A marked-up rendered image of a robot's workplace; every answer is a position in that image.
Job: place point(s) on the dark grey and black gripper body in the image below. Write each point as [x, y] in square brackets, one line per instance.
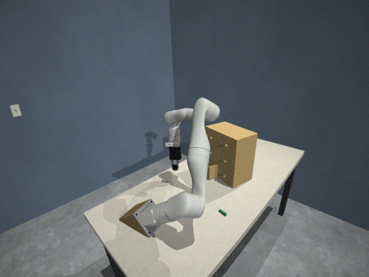
[174, 148]

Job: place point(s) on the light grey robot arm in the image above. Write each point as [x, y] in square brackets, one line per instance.
[186, 204]

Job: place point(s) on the small wooden chest of drawers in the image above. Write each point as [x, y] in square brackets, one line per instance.
[245, 150]

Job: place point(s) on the wooden drawer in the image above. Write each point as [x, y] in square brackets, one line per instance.
[226, 160]
[214, 153]
[225, 175]
[213, 137]
[227, 145]
[212, 169]

